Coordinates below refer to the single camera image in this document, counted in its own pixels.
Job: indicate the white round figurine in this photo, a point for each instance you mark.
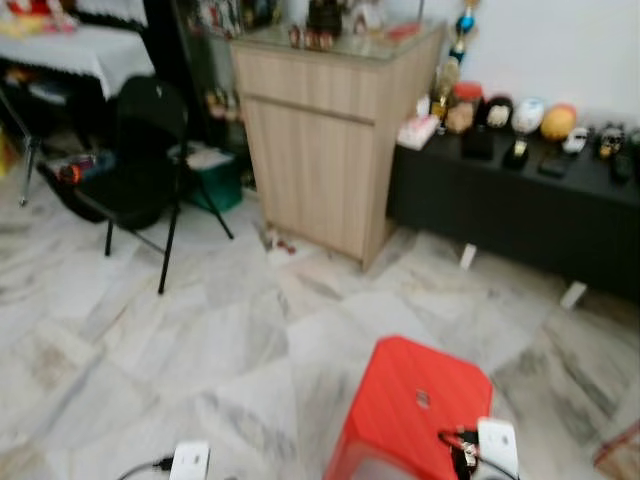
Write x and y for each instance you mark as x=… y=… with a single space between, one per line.
x=528 y=115

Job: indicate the pink tissue box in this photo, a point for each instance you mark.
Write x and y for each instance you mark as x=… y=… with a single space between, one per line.
x=418 y=132

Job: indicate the orange round figurine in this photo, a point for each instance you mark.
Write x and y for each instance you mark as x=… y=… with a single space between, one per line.
x=558 y=122

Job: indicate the white toy car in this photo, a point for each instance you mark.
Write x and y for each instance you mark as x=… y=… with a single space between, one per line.
x=576 y=140

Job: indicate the black red tool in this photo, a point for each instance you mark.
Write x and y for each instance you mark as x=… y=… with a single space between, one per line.
x=85 y=167

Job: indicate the blue gold trophy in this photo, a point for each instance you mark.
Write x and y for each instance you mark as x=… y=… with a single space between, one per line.
x=465 y=22

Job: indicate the black flat case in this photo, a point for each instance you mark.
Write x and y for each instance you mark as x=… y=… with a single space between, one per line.
x=554 y=164

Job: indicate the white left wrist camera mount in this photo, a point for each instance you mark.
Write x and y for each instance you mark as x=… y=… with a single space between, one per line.
x=190 y=462

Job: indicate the black low sideboard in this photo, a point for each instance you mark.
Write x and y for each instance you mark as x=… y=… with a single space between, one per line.
x=510 y=215

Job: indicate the table with white cloth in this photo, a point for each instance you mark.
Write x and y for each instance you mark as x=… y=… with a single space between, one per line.
x=70 y=50

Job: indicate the light wood cabinet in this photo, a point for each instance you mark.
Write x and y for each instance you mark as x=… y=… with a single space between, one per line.
x=320 y=150

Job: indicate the red plastic stool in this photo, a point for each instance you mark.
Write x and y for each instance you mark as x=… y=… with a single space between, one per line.
x=400 y=420

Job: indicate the black folding chair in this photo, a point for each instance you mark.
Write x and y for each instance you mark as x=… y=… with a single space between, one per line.
x=150 y=110

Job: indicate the small red floor toy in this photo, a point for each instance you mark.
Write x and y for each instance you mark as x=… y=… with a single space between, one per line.
x=280 y=243

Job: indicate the marble pattern board on legs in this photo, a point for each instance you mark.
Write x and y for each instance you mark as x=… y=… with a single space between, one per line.
x=622 y=460

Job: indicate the red-lidded jar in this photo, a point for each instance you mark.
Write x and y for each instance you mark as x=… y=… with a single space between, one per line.
x=466 y=105

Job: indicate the black box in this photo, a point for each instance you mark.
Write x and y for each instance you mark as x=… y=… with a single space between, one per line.
x=476 y=144

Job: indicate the gold trophy cup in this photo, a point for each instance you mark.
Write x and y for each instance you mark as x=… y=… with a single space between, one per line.
x=444 y=90

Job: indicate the black-haired figurine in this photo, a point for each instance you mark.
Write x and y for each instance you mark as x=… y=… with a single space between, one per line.
x=496 y=112

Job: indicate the green plastic bin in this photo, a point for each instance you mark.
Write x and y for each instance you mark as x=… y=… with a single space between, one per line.
x=220 y=185

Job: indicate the black remote control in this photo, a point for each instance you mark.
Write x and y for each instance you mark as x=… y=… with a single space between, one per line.
x=622 y=166

